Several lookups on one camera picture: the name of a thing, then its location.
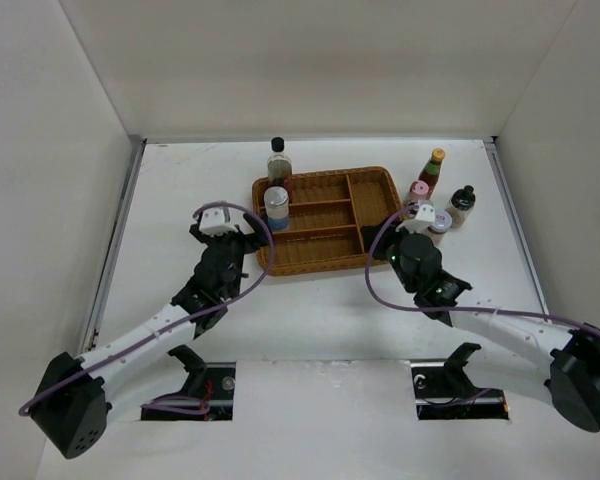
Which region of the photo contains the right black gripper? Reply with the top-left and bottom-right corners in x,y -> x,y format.
362,216 -> 419,294

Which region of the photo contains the silver lid spice jar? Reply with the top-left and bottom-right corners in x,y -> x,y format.
264,186 -> 290,231

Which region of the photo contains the dark sauce bottle black cap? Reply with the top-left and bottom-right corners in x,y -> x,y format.
267,137 -> 293,201

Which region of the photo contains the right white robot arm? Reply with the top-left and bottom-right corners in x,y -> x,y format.
360,219 -> 600,432

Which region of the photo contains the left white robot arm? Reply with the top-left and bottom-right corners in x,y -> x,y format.
19,203 -> 273,459

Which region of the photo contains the brown wicker divided tray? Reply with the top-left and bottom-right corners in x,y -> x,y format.
269,166 -> 401,276

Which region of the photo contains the pink lid spice bottle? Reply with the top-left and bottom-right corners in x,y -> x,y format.
403,180 -> 429,206

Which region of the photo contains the white lid glass jar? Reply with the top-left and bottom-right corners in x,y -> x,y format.
424,210 -> 452,246

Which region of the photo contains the red sauce bottle yellow cap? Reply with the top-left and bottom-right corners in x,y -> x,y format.
418,148 -> 446,199

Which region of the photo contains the black cap spice bottle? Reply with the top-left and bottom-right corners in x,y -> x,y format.
445,185 -> 476,229

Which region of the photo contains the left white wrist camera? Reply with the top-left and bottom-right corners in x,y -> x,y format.
198,205 -> 235,237

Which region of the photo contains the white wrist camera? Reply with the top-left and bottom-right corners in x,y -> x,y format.
198,205 -> 235,237
395,200 -> 436,234

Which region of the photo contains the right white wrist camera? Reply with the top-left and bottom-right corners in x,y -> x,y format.
395,200 -> 436,234

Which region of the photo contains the left metal table rail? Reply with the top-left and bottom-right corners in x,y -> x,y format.
77,135 -> 147,353

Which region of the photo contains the metal table rail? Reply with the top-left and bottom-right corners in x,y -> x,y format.
484,137 -> 549,313
77,135 -> 147,353

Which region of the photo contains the right metal table rail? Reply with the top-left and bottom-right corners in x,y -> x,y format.
484,137 -> 549,313

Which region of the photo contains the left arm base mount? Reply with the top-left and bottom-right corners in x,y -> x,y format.
140,346 -> 237,422

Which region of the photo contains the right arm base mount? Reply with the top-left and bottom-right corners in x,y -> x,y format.
410,343 -> 509,421

